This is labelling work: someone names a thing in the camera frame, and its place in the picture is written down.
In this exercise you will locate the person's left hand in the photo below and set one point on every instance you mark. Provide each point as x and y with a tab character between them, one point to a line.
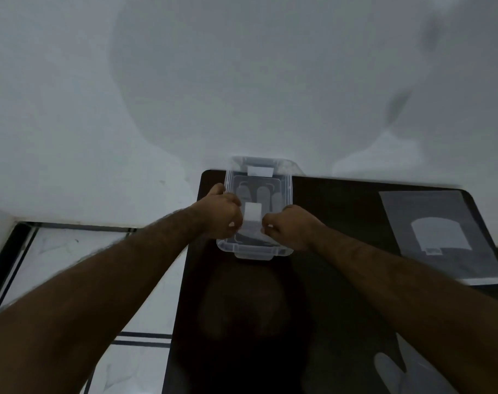
216	213

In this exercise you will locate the person's left forearm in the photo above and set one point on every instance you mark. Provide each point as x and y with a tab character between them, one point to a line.
89	299

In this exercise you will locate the white folded item in bag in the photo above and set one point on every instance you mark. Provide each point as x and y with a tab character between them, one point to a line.
440	233

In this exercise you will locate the person's right hand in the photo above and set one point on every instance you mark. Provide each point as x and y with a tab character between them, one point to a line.
292	227

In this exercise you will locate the person's left fingers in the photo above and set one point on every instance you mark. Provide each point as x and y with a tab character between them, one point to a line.
234	215

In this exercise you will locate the white paper label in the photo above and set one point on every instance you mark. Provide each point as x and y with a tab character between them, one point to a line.
253	212
260	171

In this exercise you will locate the clear flat plastic bag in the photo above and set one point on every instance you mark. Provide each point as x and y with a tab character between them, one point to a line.
433	205

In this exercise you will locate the white glove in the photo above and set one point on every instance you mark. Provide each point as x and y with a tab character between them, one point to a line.
413	371

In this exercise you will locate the clear plastic storage box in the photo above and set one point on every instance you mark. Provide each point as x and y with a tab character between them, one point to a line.
259	188

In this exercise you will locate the person's right forearm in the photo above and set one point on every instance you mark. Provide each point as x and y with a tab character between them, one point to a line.
413	299

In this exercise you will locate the person's right fingers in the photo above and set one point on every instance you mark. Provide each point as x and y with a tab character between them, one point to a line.
273	225

